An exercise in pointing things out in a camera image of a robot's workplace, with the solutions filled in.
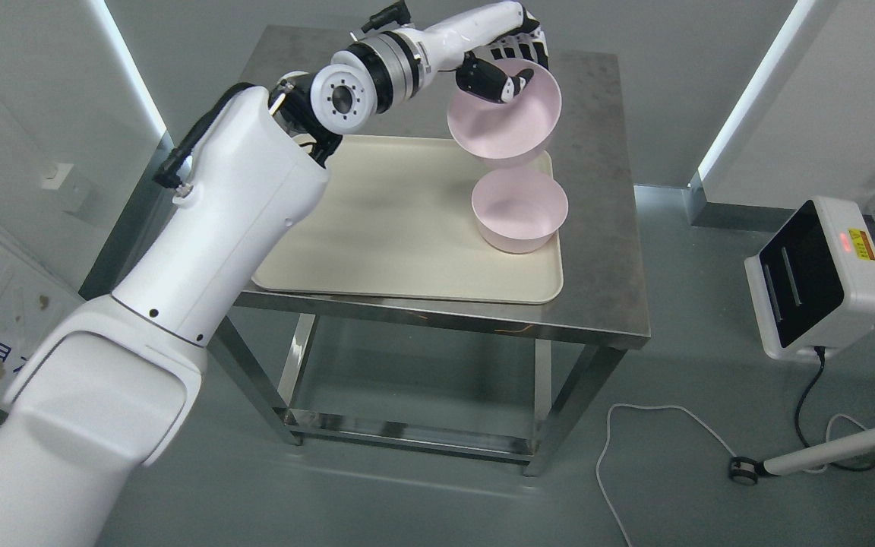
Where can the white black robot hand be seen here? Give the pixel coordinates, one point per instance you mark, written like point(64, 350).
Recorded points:
point(502, 57)

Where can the pink bowl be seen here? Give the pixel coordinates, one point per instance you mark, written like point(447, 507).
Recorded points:
point(518, 210)
point(510, 134)

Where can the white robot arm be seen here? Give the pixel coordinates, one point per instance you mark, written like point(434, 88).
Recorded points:
point(110, 387)

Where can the cream plastic tray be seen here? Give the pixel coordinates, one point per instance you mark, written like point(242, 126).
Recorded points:
point(396, 221)

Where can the stainless steel table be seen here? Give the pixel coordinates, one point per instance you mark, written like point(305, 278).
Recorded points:
point(483, 304)

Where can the white black box device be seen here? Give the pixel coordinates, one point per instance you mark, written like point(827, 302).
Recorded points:
point(812, 285)

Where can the white wheeled stand leg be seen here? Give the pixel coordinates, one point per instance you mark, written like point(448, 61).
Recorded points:
point(747, 471)

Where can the white wall socket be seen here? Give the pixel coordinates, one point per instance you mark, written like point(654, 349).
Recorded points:
point(55, 180)

